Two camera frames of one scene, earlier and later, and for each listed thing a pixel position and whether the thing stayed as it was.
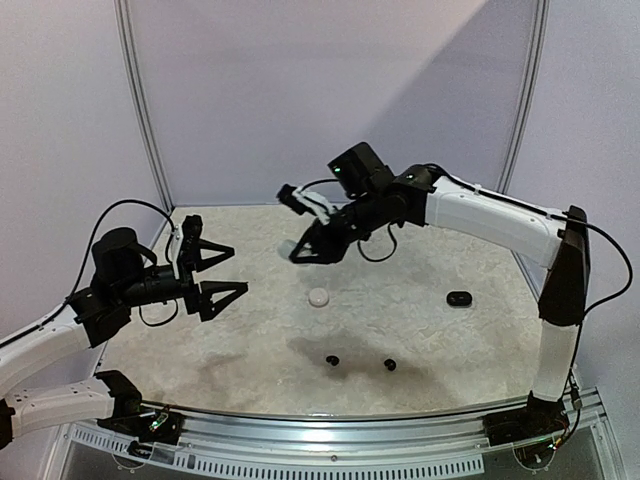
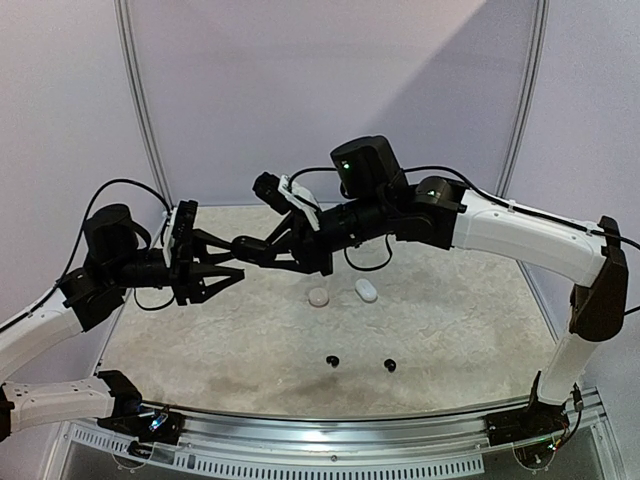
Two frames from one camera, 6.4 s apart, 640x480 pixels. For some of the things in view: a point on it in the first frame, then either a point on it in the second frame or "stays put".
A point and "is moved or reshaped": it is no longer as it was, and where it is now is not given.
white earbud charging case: [285, 247] is moved or reshaped
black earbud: [334, 360] stays put
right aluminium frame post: [529, 106] stays put
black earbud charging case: [459, 298] -> [249, 248]
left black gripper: [193, 297] -> [186, 274]
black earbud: [391, 364] stays put
